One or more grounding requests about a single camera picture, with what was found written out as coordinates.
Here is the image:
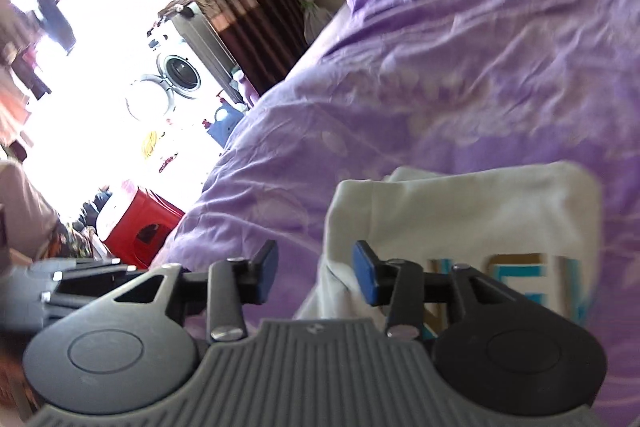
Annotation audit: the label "white small shirt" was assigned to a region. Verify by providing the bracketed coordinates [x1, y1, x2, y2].
[296, 161, 602, 325]

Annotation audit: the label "hanging laundry clothes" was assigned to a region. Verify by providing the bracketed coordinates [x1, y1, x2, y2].
[1, 0, 76, 146]

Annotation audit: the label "red plastic stool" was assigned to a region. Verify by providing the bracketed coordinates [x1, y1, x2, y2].
[96, 183, 184, 268]

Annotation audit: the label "blue plastic container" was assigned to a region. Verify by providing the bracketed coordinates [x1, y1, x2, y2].
[203, 100, 244, 147]

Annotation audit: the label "white washing machine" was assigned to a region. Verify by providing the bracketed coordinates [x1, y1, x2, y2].
[125, 0, 244, 122]

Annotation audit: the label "purple floral bed quilt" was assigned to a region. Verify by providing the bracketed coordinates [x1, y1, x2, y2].
[156, 0, 639, 426]

